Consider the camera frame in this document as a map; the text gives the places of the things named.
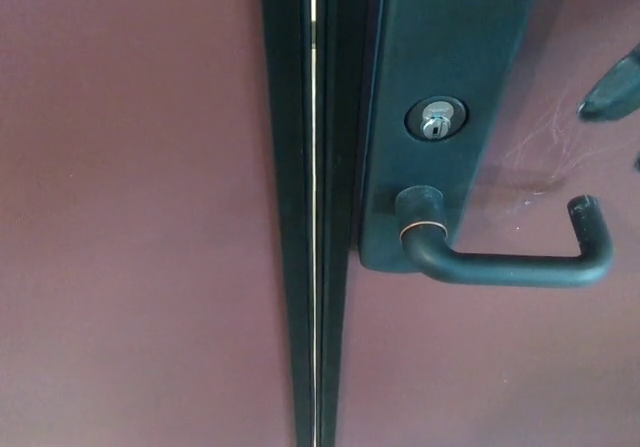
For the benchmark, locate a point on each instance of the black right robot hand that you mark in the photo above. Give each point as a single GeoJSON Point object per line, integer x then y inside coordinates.
{"type": "Point", "coordinates": [612, 97]}

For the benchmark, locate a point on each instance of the black door edge seal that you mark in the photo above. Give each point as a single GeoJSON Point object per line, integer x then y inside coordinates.
{"type": "Point", "coordinates": [337, 177]}
{"type": "Point", "coordinates": [292, 207]}

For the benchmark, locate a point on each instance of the maroon door leaf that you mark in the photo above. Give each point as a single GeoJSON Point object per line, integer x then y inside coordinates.
{"type": "Point", "coordinates": [475, 357]}
{"type": "Point", "coordinates": [125, 207]}

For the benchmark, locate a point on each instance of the dark metal lock plate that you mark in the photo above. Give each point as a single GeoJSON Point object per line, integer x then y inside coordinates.
{"type": "Point", "coordinates": [450, 32]}

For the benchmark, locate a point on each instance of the silver lock cylinder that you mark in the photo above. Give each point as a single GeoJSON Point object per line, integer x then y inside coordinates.
{"type": "Point", "coordinates": [436, 121]}

